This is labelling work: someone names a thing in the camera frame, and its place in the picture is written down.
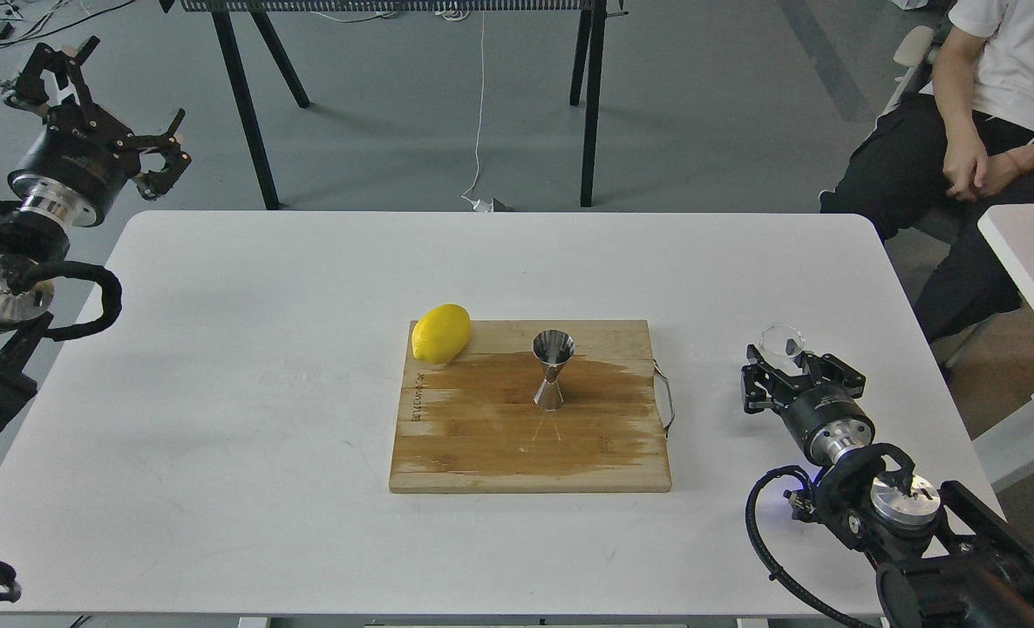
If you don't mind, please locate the person's second hand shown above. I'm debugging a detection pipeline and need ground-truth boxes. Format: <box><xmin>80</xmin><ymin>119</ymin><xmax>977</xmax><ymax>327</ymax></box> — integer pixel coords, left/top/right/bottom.
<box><xmin>942</xmin><ymin>128</ymin><xmax>989</xmax><ymax>201</ymax></box>

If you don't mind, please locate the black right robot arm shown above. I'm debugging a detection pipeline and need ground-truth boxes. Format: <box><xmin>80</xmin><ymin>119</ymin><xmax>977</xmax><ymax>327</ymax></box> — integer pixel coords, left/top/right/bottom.
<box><xmin>741</xmin><ymin>345</ymin><xmax>1034</xmax><ymax>627</ymax></box>

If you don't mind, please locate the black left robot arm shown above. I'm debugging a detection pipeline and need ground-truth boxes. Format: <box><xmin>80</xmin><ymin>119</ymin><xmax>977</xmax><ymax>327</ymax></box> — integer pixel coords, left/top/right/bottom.
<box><xmin>0</xmin><ymin>37</ymin><xmax>191</xmax><ymax>433</ymax></box>

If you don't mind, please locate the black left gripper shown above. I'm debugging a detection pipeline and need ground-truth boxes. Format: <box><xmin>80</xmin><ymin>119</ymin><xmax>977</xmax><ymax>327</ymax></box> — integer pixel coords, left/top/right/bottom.
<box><xmin>0</xmin><ymin>36</ymin><xmax>194</xmax><ymax>228</ymax></box>

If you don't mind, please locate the steel double jigger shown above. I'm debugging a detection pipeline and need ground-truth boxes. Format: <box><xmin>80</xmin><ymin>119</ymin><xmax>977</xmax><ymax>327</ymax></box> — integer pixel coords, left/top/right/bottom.
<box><xmin>533</xmin><ymin>330</ymin><xmax>575</xmax><ymax>411</ymax></box>

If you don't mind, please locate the clear glass cup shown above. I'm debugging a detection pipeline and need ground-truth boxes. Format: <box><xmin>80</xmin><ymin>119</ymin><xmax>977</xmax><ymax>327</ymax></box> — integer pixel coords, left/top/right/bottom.
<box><xmin>757</xmin><ymin>323</ymin><xmax>805</xmax><ymax>370</ymax></box>

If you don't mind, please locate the black metal frame table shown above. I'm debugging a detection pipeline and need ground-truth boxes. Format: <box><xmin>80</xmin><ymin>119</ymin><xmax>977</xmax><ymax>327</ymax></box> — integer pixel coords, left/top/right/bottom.
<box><xmin>160</xmin><ymin>1</ymin><xmax>626</xmax><ymax>210</ymax></box>

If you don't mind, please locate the white hanging cable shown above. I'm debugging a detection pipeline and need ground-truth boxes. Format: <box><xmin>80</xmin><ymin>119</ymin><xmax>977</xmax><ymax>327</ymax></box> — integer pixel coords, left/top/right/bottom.
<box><xmin>460</xmin><ymin>10</ymin><xmax>511</xmax><ymax>214</ymax></box>

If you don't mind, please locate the wooden cutting board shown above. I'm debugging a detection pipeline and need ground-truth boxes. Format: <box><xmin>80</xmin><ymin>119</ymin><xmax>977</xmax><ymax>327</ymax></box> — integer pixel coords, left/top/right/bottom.
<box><xmin>389</xmin><ymin>319</ymin><xmax>672</xmax><ymax>494</ymax></box>

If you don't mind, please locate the seated person white shirt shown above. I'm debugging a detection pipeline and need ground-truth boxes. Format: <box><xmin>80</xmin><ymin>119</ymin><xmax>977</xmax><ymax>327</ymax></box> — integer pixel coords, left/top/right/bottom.
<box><xmin>820</xmin><ymin>1</ymin><xmax>1034</xmax><ymax>343</ymax></box>

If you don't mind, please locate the person's hand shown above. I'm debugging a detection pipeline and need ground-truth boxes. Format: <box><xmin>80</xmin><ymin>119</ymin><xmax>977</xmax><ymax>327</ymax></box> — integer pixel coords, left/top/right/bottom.
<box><xmin>971</xmin><ymin>151</ymin><xmax>1024</xmax><ymax>199</ymax></box>

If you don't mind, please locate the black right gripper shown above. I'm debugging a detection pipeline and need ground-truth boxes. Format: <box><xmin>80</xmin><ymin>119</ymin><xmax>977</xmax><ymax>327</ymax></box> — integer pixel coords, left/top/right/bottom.
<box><xmin>741</xmin><ymin>345</ymin><xmax>875</xmax><ymax>468</ymax></box>

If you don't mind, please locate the yellow lemon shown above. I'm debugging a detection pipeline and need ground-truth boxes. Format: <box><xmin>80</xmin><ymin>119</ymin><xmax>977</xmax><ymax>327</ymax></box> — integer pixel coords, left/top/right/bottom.
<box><xmin>410</xmin><ymin>304</ymin><xmax>473</xmax><ymax>365</ymax></box>

